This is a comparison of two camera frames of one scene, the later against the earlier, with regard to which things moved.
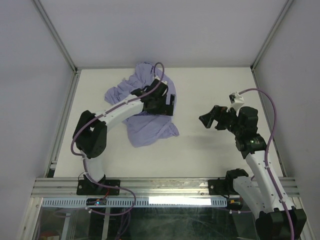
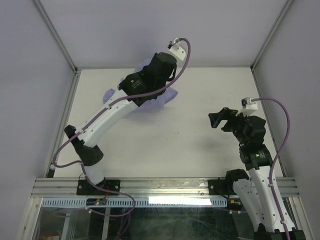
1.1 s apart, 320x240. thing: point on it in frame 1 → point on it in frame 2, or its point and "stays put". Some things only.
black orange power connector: [234, 203] stays put
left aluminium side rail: [50, 169] stays put
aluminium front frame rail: [66, 188] stays put
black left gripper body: [159, 107] → [144, 72]
